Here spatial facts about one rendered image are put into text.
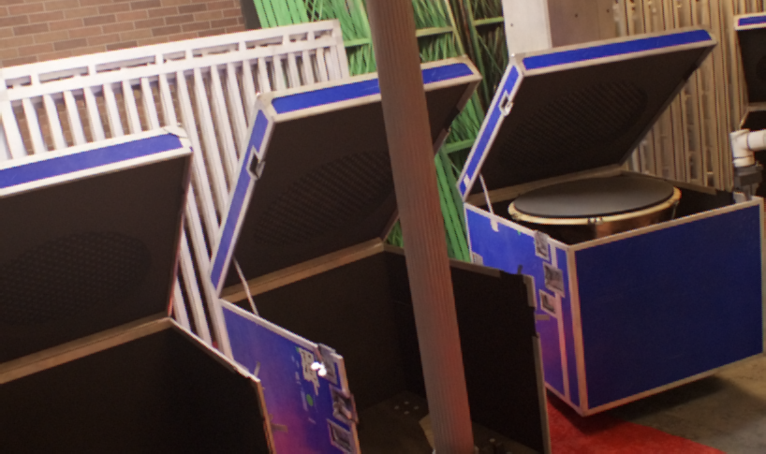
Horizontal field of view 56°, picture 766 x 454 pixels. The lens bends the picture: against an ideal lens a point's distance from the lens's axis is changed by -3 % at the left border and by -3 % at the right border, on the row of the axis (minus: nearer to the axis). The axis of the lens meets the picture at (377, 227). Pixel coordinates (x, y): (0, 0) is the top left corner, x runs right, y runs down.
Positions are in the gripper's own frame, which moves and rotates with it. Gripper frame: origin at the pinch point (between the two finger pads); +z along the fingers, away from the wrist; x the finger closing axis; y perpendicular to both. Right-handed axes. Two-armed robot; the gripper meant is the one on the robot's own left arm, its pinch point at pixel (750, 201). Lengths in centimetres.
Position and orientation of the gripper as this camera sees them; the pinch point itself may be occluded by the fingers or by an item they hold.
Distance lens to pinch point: 383.4
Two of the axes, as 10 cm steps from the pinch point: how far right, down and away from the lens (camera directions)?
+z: 2.0, 9.8, 0.7
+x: -9.5, 2.1, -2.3
